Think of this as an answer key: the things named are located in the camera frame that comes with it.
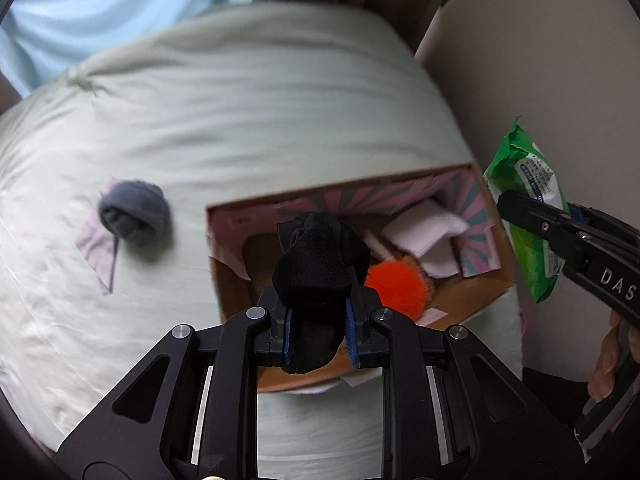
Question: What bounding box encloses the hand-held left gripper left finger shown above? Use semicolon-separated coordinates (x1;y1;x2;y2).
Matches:
56;294;296;480

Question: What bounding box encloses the person's right hand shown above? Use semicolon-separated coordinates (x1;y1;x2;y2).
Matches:
587;307;622;403

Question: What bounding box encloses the pale green bed sheet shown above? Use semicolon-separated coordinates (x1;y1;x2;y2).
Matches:
0;2;523;461

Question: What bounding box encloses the patterned cardboard box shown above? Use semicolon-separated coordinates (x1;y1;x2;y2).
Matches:
206;161;516;393

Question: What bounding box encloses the white sock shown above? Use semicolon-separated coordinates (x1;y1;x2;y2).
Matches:
380;199;471;278

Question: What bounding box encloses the black sock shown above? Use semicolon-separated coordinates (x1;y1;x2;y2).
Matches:
271;211;372;375

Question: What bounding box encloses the pale thin cloth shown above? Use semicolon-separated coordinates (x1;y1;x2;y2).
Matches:
75;177;121;296

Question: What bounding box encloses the light blue hanging cloth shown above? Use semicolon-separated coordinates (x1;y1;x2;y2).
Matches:
0;0;256;101

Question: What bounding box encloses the green wet wipes packet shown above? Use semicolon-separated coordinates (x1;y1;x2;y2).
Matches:
482;116;571;304

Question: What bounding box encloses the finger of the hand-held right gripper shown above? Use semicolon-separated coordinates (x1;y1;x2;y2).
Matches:
567;203;640;247
496;189;602;275

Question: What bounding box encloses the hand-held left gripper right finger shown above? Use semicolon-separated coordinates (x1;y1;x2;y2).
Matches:
345;291;586;480

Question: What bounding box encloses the fluffy orange pom-pom toy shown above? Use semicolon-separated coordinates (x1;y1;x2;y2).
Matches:
362;230;436;321

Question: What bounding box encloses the grey rolled sock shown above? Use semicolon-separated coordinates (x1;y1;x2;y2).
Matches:
97;180;171;248

